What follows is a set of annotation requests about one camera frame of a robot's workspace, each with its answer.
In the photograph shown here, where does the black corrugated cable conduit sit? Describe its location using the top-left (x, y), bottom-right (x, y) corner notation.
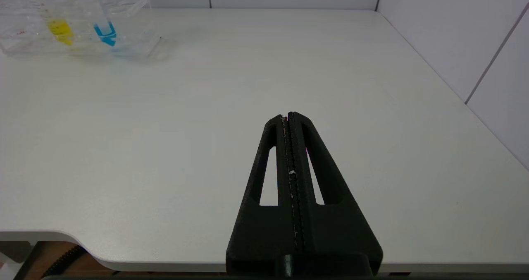
top-left (41, 244), bottom-right (86, 279)

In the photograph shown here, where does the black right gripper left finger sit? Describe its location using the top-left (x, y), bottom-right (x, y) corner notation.
top-left (226, 114), bottom-right (300, 277)

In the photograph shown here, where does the test tube with yellow pigment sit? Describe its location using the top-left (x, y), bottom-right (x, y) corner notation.
top-left (18, 0), bottom-right (75, 47)

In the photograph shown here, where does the test tube with blue pigment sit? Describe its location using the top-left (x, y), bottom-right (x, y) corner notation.
top-left (68, 0), bottom-right (118, 47)

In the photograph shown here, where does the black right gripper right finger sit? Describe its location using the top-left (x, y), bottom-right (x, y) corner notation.
top-left (288, 111), bottom-right (384, 277)

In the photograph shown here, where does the clear acrylic test tube rack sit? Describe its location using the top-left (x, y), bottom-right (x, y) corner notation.
top-left (0, 0), bottom-right (162, 60)

